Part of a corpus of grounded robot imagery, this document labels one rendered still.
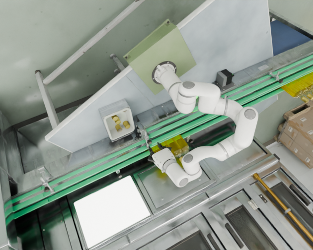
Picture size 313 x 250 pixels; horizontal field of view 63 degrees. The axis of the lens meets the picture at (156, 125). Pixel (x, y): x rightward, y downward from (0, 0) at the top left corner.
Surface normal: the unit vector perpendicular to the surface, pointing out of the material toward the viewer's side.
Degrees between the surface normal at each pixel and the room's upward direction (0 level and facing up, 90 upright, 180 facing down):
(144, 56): 4
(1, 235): 90
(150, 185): 90
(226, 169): 90
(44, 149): 90
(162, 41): 4
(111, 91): 0
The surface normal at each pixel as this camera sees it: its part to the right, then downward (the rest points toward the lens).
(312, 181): -0.07, -0.64
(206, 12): 0.46, 0.66
